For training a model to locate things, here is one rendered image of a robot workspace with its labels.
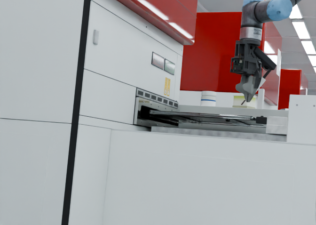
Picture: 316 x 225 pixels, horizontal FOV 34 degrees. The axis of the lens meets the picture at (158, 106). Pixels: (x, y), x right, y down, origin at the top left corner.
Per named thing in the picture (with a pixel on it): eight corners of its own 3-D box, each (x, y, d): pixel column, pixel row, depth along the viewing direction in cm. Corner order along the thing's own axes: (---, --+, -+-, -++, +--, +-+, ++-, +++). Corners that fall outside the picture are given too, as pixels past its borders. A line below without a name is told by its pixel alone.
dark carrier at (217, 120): (153, 113, 183) (153, 111, 183) (183, 121, 215) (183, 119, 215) (249, 118, 171) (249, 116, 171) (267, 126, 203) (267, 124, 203)
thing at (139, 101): (132, 124, 179) (134, 96, 180) (174, 132, 220) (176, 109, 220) (137, 124, 178) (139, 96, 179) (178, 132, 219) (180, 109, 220)
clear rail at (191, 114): (148, 113, 182) (148, 109, 182) (149, 114, 184) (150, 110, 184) (253, 120, 169) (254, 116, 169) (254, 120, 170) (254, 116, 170)
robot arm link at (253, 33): (251, 32, 188) (267, 29, 181) (250, 44, 188) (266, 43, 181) (235, 28, 184) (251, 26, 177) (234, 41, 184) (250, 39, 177)
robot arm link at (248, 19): (254, -7, 177) (238, -3, 184) (251, 25, 177) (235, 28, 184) (271, -2, 181) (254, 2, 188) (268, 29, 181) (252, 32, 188)
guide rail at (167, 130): (150, 134, 187) (151, 125, 188) (152, 134, 189) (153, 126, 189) (293, 145, 169) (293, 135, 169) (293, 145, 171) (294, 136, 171)
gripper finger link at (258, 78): (247, 88, 182) (249, 63, 183) (251, 89, 183) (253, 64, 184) (256, 88, 178) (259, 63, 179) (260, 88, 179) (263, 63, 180)
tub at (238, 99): (231, 109, 224) (233, 94, 225) (240, 111, 230) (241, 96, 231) (246, 110, 219) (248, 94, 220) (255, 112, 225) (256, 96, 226)
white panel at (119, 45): (71, 123, 146) (85, -17, 149) (169, 138, 221) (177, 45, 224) (81, 124, 144) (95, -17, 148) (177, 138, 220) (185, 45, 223)
